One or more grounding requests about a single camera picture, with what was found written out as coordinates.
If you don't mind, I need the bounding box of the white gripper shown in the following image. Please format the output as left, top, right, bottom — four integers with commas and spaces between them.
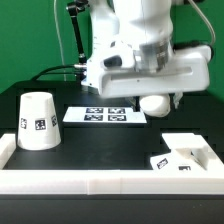
87, 41, 212, 109

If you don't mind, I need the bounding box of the white lamp bulb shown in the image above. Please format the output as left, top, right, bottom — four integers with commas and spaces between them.
140, 94, 170, 117

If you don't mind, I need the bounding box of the white lamp base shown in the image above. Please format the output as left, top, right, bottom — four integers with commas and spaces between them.
150, 133, 204, 173

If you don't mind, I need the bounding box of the white marker sheet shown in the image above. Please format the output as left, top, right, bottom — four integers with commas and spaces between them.
63, 107, 146, 124

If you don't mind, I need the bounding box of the white thin cable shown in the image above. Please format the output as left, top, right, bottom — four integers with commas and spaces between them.
53, 0, 67, 82

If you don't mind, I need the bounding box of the white U-shaped border frame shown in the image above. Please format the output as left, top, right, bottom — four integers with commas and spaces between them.
0, 134, 224, 195

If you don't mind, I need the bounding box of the black cable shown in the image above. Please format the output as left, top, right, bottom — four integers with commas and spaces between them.
31, 64, 88, 82

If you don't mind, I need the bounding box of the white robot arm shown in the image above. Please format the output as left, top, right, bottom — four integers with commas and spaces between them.
82, 0, 212, 114

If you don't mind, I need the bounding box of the white lamp shade cone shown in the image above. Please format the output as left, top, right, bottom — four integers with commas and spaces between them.
17, 92, 61, 150

